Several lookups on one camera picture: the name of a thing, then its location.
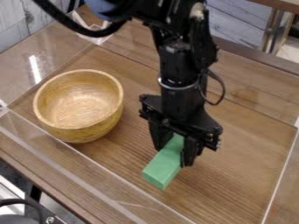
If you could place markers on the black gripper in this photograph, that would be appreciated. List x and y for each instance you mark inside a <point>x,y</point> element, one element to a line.
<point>198,126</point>

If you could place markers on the green rectangular block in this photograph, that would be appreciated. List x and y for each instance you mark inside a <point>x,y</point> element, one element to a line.
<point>165,164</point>

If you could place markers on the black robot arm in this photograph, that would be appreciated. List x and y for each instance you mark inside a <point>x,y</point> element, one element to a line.
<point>178,24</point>

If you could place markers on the brown wooden bowl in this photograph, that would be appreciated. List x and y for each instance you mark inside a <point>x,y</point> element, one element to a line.
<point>78,104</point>

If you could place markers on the metal table leg background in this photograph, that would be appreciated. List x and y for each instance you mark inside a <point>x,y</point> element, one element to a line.
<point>276,30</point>

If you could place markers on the clear acrylic tray wall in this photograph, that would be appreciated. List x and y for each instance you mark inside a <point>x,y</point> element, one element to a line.
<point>86,188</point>

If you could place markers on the clear acrylic corner bracket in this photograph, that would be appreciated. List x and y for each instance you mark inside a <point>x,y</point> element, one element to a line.
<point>90,28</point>

